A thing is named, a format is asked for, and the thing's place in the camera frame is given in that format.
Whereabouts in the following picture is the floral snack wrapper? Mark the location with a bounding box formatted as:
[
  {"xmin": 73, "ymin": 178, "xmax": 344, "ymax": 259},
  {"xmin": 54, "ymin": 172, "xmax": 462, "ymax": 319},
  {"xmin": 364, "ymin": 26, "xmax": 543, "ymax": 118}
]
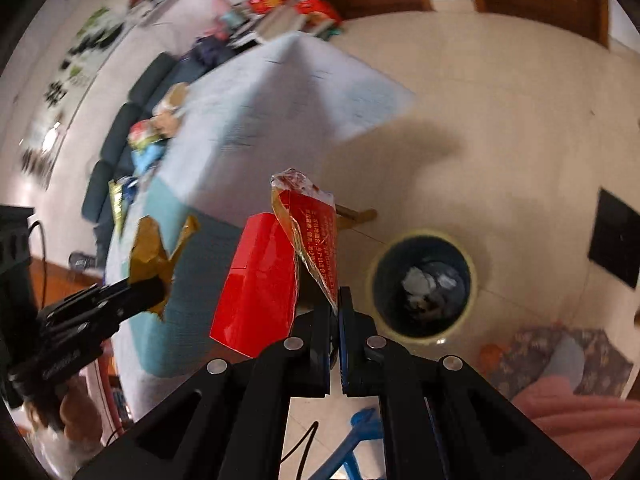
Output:
[{"xmin": 129, "ymin": 119, "xmax": 161, "ymax": 151}]

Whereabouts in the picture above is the white paper bag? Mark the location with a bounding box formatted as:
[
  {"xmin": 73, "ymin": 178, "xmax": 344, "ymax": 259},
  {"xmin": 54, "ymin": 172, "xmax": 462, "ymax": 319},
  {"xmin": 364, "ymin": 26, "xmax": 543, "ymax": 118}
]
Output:
[{"xmin": 402, "ymin": 266, "xmax": 442, "ymax": 302}]

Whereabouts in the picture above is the purple bag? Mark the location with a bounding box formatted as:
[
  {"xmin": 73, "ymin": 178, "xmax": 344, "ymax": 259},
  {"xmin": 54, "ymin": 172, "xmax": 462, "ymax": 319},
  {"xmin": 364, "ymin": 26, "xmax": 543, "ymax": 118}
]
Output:
[{"xmin": 192, "ymin": 35, "xmax": 236, "ymax": 68}]

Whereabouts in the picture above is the black floor mat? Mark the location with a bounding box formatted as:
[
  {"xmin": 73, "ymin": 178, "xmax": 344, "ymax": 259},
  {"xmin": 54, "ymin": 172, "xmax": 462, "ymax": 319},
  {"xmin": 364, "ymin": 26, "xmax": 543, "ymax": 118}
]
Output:
[{"xmin": 587, "ymin": 187, "xmax": 640, "ymax": 288}]

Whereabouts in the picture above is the red cardboard box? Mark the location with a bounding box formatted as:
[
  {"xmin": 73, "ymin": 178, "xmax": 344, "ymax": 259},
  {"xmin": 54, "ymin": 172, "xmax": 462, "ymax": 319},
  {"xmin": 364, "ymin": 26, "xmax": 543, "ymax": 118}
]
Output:
[{"xmin": 210, "ymin": 212, "xmax": 301, "ymax": 359}]

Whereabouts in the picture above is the red gift bag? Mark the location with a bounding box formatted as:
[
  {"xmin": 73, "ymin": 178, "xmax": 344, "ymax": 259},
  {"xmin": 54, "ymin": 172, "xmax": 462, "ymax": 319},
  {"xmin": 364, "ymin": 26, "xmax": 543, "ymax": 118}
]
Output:
[{"xmin": 295, "ymin": 0, "xmax": 341, "ymax": 28}]

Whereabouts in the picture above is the wooden table leg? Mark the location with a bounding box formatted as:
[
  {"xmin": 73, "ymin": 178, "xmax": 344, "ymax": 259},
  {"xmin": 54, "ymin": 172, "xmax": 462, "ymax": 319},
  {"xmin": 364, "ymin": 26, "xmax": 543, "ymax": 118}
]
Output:
[{"xmin": 335, "ymin": 204, "xmax": 378, "ymax": 226}]

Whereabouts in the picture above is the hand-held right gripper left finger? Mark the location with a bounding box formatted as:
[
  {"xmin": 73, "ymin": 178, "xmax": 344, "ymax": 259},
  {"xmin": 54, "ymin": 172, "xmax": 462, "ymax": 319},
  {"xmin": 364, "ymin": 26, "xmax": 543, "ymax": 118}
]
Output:
[{"xmin": 75, "ymin": 305, "xmax": 333, "ymax": 480}]

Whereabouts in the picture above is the red clear plastic wrapper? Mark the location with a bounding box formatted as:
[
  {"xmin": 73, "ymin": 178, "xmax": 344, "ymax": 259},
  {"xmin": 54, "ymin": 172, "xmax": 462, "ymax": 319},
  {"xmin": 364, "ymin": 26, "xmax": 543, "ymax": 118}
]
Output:
[{"xmin": 270, "ymin": 169, "xmax": 341, "ymax": 311}]

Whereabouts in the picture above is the dark teal sofa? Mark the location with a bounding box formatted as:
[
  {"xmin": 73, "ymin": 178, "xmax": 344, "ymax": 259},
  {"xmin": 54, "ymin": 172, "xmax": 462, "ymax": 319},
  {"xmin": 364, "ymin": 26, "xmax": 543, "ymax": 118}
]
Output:
[{"xmin": 82, "ymin": 52, "xmax": 236, "ymax": 226}]

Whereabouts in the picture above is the person's left hand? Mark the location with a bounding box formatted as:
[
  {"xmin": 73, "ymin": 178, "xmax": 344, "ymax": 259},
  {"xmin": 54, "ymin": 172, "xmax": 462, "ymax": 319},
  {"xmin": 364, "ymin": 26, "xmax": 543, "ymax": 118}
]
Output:
[{"xmin": 57, "ymin": 377, "xmax": 103, "ymax": 443}]

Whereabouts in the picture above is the patterned slipper foot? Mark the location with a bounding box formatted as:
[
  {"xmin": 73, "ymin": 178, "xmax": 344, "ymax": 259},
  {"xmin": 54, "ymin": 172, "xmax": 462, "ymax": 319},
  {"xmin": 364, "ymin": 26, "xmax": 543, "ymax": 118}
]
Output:
[{"xmin": 482, "ymin": 327, "xmax": 636, "ymax": 401}]

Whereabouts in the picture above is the long wall poster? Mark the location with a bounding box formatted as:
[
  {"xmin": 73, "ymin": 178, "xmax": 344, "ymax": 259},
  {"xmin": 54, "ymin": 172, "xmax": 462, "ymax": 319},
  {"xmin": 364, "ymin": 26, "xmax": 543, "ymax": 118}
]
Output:
[{"xmin": 20, "ymin": 5, "xmax": 126, "ymax": 186}]

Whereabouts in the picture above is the dark waste bin yellow rim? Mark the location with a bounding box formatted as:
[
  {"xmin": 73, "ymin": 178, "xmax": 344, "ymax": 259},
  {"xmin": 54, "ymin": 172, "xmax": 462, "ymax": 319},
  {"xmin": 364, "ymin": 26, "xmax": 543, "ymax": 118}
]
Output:
[{"xmin": 367, "ymin": 230, "xmax": 478, "ymax": 346}]

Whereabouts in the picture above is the crumpled brown paper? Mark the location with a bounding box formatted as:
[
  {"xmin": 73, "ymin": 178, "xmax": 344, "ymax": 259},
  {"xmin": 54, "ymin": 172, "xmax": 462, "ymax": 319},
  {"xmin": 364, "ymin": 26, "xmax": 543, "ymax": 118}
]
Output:
[{"xmin": 152, "ymin": 105, "xmax": 183, "ymax": 136}]

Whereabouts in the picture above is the black cable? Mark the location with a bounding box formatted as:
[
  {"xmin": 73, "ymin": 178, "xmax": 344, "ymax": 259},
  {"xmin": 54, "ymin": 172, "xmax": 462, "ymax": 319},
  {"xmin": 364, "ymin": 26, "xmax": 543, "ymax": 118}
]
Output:
[{"xmin": 280, "ymin": 421, "xmax": 321, "ymax": 480}]

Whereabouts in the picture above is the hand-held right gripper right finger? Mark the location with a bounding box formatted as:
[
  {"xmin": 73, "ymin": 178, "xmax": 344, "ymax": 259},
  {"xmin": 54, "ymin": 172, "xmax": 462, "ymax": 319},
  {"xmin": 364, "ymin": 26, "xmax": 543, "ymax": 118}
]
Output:
[{"xmin": 337, "ymin": 287, "xmax": 591, "ymax": 480}]

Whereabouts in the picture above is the person's pink clothing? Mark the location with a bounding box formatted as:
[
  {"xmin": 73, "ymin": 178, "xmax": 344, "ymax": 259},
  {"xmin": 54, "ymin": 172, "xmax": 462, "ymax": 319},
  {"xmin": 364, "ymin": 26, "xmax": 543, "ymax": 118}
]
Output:
[{"xmin": 510, "ymin": 377, "xmax": 640, "ymax": 480}]

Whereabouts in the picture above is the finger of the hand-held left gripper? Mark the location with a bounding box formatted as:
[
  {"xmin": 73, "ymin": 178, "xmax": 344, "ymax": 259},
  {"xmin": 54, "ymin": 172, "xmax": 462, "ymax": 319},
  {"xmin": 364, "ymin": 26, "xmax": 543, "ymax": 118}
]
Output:
[
  {"xmin": 65, "ymin": 277, "xmax": 166, "ymax": 307},
  {"xmin": 95, "ymin": 291, "xmax": 168, "ymax": 325}
]

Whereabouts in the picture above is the table with light tablecloth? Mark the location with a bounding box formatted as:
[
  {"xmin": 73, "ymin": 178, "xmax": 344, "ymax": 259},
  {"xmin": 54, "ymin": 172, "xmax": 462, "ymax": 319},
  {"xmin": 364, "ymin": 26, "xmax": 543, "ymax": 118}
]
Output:
[{"xmin": 102, "ymin": 32, "xmax": 416, "ymax": 408}]

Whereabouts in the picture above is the gold foil wrapper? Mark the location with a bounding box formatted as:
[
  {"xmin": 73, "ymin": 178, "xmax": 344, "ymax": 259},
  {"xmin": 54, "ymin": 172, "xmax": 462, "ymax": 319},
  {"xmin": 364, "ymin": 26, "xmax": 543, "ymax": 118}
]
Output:
[{"xmin": 129, "ymin": 215, "xmax": 201, "ymax": 321}]

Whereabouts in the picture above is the blue plastic stool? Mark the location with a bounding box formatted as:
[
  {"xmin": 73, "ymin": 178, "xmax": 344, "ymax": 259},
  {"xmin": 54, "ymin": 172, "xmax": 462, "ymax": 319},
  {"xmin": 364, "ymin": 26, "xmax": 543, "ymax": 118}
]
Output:
[{"xmin": 315, "ymin": 407, "xmax": 388, "ymax": 480}]

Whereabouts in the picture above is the blue face mask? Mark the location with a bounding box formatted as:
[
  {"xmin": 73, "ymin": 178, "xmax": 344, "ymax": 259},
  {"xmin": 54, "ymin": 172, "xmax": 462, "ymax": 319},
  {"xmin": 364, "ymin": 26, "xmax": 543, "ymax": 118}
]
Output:
[{"xmin": 132, "ymin": 145, "xmax": 166, "ymax": 176}]

